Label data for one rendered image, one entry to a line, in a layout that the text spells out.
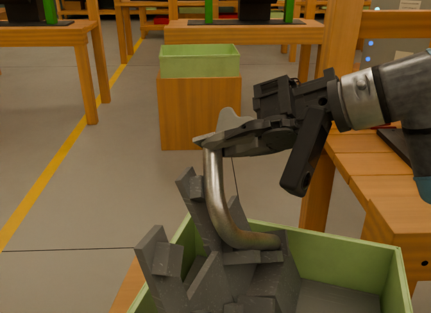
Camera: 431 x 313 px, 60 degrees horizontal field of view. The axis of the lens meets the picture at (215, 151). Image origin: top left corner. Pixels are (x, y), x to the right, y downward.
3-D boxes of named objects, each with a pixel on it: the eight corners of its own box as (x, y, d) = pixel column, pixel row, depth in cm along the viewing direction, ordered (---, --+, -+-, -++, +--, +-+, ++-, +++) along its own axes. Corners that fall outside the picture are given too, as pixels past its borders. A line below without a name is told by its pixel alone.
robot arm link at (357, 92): (388, 132, 49) (379, 107, 43) (353, 140, 51) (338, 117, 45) (377, 83, 52) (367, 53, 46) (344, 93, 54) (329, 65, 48)
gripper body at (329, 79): (268, 107, 60) (344, 84, 55) (272, 156, 57) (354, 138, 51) (247, 85, 54) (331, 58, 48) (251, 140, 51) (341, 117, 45)
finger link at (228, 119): (202, 118, 59) (257, 106, 56) (202, 152, 57) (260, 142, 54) (193, 110, 57) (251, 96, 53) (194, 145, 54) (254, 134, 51)
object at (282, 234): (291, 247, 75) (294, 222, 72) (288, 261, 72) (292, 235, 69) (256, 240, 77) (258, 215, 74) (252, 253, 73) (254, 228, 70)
